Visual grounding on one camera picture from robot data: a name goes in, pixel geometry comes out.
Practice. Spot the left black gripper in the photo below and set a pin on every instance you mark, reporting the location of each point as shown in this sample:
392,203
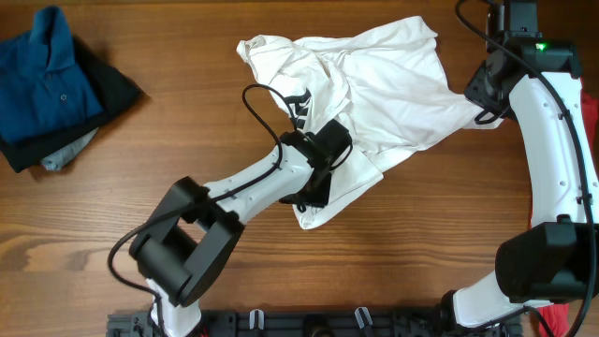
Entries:
317,196

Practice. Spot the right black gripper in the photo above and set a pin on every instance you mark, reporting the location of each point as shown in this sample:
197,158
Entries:
474,91

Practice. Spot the white printed t-shirt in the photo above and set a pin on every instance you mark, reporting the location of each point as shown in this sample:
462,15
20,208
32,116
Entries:
386,86

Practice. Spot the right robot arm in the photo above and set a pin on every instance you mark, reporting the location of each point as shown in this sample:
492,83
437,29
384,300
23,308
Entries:
537,83

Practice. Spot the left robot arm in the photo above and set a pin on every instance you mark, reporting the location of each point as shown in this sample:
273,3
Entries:
194,229

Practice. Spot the black folded shirt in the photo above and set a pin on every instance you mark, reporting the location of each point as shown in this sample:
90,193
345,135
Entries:
115,92

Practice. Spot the red t-shirt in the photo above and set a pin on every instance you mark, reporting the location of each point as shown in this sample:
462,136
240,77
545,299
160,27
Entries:
556,315

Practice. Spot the grey folded shirt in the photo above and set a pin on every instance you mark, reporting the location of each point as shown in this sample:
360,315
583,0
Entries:
62,157

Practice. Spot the blue folded polo shirt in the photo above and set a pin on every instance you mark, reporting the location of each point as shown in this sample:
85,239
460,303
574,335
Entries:
43,88

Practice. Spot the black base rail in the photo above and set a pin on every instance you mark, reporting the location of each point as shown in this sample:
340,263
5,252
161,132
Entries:
402,322

